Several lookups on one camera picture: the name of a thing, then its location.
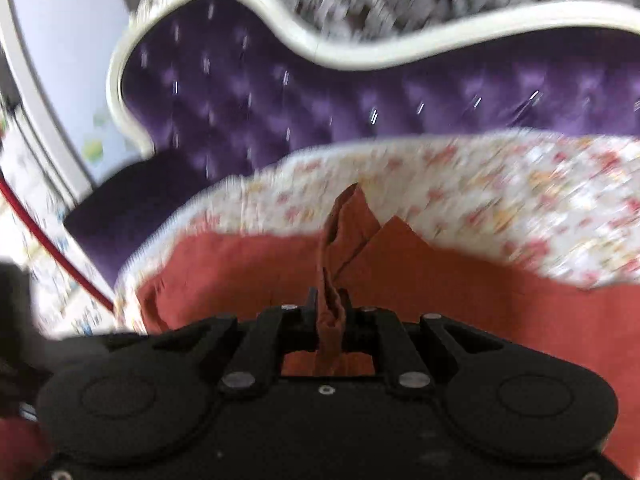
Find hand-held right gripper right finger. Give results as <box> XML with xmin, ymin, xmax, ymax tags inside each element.
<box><xmin>342</xmin><ymin>288</ymin><xmax>502</xmax><ymax>392</ymax></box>

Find white door frame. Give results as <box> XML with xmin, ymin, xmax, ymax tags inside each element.
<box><xmin>0</xmin><ymin>0</ymin><xmax>98</xmax><ymax>188</ymax></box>

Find red tube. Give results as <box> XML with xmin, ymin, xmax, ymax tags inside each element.
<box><xmin>0</xmin><ymin>164</ymin><xmax>117</xmax><ymax>309</ymax></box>

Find floral blanket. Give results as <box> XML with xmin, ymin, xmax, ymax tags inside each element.
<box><xmin>112</xmin><ymin>127</ymin><xmax>640</xmax><ymax>335</ymax></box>

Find red pants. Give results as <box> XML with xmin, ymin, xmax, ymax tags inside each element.
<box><xmin>135</xmin><ymin>182</ymin><xmax>640</xmax><ymax>480</ymax></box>

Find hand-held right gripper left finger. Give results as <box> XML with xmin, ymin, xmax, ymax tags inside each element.
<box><xmin>152</xmin><ymin>287</ymin><xmax>321</xmax><ymax>398</ymax></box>

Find purple tufted sofa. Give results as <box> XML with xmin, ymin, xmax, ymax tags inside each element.
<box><xmin>62</xmin><ymin>0</ymin><xmax>640</xmax><ymax>292</ymax></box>

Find patterned floor mat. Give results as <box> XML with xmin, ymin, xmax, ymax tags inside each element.
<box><xmin>0</xmin><ymin>105</ymin><xmax>118</xmax><ymax>338</ymax></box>

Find person's left forearm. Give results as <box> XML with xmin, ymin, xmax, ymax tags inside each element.
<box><xmin>0</xmin><ymin>417</ymin><xmax>51</xmax><ymax>480</ymax></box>

